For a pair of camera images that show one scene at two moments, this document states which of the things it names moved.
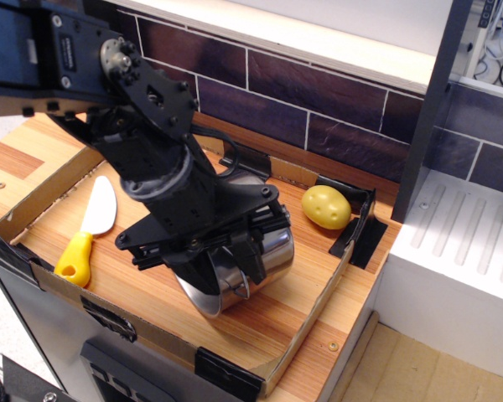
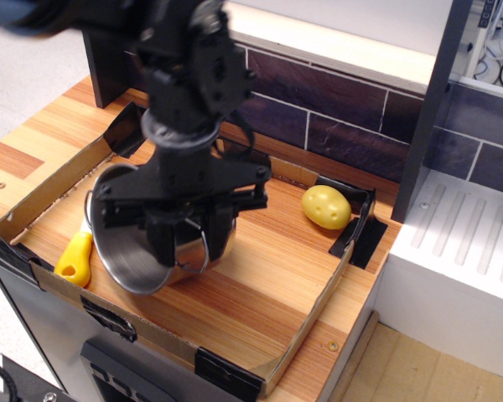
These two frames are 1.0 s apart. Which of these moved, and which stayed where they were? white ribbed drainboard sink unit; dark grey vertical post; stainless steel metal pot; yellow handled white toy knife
Moved: stainless steel metal pot
Stayed: white ribbed drainboard sink unit; yellow handled white toy knife; dark grey vertical post
